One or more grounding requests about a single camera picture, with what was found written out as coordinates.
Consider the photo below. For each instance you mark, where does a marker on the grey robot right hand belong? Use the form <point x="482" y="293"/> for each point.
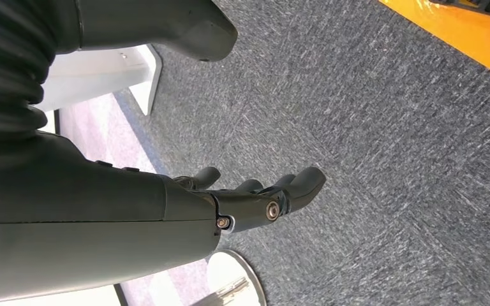
<point x="80" y="219"/>

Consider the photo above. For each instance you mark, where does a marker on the grey kiosk stand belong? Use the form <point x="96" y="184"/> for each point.
<point x="101" y="72"/>

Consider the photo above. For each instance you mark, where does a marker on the round floor stand base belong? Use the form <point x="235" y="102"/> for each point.
<point x="228" y="270"/>

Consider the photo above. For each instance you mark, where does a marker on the yellow floor plate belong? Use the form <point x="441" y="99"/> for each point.
<point x="460" y="38"/>

